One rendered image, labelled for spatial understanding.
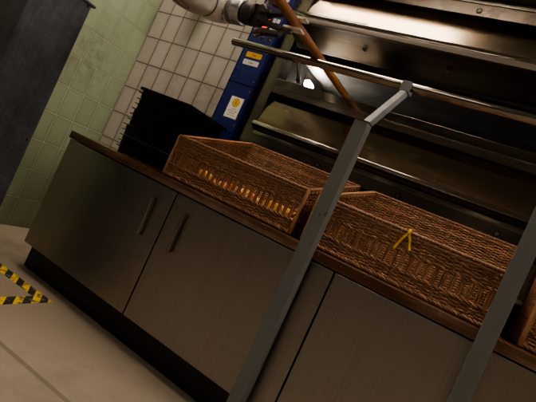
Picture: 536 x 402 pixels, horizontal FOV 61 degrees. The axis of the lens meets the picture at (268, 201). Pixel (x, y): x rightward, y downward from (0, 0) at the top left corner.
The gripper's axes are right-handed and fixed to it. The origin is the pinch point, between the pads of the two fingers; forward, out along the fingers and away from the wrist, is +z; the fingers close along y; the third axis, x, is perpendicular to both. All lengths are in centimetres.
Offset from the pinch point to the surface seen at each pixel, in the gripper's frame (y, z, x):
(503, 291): 52, 84, 7
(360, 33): -20.0, 3.1, -39.1
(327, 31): -19.2, -12.5, -42.2
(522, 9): -48, 53, -53
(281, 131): 25, -17, -50
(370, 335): 75, 61, 1
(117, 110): 44, -120, -55
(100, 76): 32, -123, -39
